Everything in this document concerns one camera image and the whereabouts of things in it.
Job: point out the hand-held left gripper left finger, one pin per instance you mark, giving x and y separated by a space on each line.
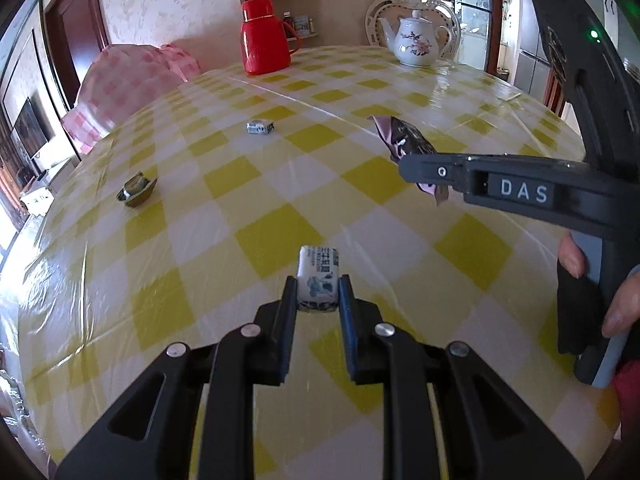
287 330

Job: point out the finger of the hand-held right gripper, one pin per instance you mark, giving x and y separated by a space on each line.
500 185

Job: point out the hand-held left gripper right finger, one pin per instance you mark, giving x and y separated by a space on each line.
348 330

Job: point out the white blue candy packet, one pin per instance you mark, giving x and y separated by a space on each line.
317 272

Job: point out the purple snack packet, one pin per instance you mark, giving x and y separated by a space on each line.
405 137

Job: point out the person's right hand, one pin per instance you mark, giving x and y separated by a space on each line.
580 310

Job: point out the grey refrigerator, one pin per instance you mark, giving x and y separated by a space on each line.
532 35

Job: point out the yellow checkered tablecloth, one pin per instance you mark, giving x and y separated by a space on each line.
300 185

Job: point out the glass partition door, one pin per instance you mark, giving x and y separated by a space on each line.
475 10

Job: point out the white floral teapot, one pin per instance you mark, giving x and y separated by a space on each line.
415 45

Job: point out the gold ingot candy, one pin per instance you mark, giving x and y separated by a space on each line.
137 190

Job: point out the small white blue candy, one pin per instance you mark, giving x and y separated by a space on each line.
261 126

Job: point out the white ornate chair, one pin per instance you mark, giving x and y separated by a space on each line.
379 7

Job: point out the round printed tin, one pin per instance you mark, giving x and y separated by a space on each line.
300 25

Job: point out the brown glass bottle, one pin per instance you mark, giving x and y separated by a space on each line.
287 22

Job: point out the red thermos jug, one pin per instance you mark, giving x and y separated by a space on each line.
265 40

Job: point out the white tv cabinet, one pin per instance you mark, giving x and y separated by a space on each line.
45 195

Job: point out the pink checkered cloth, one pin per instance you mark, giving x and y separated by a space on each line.
125 80

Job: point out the dark wooden door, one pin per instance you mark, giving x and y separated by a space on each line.
75 25

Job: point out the wall television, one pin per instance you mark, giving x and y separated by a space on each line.
30 130

